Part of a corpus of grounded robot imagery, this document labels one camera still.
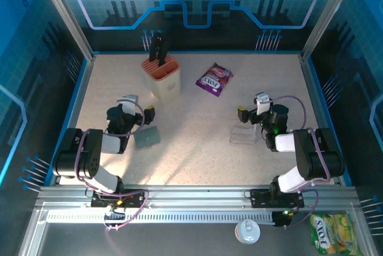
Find beige orange knife block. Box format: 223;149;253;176
141;53;182;106

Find purple candy bag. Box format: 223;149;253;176
195;62;235;97

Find white can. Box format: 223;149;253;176
234;219;261;245

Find yellow green candy bag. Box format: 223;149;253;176
308;213;364;256

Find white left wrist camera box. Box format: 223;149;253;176
117;95;139;116

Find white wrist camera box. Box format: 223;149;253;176
253;91;272;115
117;95;139;116

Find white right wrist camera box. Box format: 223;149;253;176
253;91;272;115

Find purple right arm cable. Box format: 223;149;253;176
268;95;332;228

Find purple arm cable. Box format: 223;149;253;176
268;95;332;228
74;97;150;233

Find aluminium side rail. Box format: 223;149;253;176
49;54;97;187
299;53;345;187

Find black handled knife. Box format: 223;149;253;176
148;30;161;62
157;32;169;68

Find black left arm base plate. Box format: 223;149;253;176
90;188;147;209

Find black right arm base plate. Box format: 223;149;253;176
249;188;305;209

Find aluminium frame rail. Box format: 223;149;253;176
34;184;361;209

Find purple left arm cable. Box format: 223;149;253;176
74;97;150;233

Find white slotted cable duct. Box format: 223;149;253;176
46;210;276;224

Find aluminium frame post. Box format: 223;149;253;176
300;0;360;62
33;0;96;62

